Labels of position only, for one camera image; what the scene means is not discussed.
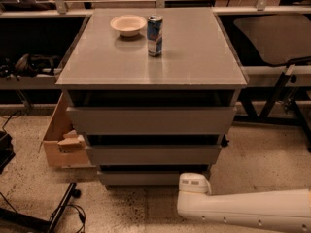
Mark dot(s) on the grey bottom drawer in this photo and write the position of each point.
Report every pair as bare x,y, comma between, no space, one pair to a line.
139,178

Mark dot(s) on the grey drawer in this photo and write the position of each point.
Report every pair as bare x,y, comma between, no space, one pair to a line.
139,178
152,121
152,149

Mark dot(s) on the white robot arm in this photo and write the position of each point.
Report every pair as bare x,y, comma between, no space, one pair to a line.
286,211

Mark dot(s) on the grey drawer cabinet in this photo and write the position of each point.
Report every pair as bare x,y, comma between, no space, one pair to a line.
196,69

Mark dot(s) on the grey middle drawer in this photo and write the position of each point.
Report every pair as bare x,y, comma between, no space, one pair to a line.
152,149

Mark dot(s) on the grey top drawer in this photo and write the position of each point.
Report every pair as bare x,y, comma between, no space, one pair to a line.
152,121

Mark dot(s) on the blue drink can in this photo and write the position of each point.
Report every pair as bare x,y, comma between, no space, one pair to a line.
154,34

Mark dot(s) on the white bowl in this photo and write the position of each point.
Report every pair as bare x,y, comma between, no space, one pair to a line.
128,25

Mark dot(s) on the cardboard box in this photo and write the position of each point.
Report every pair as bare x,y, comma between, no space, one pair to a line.
63,146

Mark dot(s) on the dark headset on shelf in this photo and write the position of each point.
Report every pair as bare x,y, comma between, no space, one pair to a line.
29,65

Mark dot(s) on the black chair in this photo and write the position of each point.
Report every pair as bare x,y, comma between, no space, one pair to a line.
281,41

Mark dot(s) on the black box at left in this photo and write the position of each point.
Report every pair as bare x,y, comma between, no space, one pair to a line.
6,150

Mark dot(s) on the black stand base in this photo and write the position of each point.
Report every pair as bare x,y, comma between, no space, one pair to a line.
39,225

